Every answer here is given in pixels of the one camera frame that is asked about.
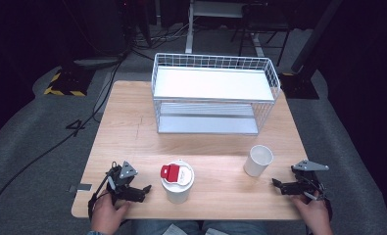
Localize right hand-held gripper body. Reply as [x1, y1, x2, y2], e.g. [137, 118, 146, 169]
[290, 160, 330, 200]

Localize black yellow striped base plate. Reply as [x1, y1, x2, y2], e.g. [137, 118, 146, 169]
[43, 67, 96, 98]

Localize grey tape strip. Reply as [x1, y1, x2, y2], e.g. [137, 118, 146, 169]
[68, 183, 93, 194]

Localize white paper sheet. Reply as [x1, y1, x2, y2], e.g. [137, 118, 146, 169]
[205, 227, 230, 235]
[162, 223, 189, 235]

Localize grey round stand base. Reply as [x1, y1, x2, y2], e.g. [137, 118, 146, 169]
[73, 56, 124, 69]

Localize black chair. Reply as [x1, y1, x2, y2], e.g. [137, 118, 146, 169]
[230, 2, 294, 68]

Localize black slanted post with base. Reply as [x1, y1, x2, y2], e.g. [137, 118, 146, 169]
[278, 0, 345, 100]

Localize white wire shelf rack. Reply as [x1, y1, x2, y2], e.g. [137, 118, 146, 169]
[151, 52, 282, 137]

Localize person's legs in jeans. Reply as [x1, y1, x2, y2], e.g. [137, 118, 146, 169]
[127, 219, 271, 235]

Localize person's right hand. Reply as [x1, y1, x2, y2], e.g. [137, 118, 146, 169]
[290, 190, 333, 235]

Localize long black floor cable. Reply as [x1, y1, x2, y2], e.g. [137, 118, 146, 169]
[0, 48, 130, 235]

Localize white desk frame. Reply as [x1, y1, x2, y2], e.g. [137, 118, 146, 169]
[184, 0, 248, 55]

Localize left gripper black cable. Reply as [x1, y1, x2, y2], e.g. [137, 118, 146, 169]
[87, 161, 119, 220]

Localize person's left hand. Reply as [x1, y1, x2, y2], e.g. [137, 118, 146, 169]
[90, 190, 132, 235]

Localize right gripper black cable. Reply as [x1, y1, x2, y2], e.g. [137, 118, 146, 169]
[312, 182, 334, 223]

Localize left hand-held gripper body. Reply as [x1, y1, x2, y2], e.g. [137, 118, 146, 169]
[106, 161, 144, 204]

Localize bundle of floor cables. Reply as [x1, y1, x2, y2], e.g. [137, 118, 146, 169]
[128, 18, 195, 51]

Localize white cup with red lid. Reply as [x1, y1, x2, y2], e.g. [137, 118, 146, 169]
[160, 159, 196, 206]

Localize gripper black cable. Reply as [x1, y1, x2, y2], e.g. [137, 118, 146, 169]
[312, 182, 334, 223]
[87, 161, 119, 220]

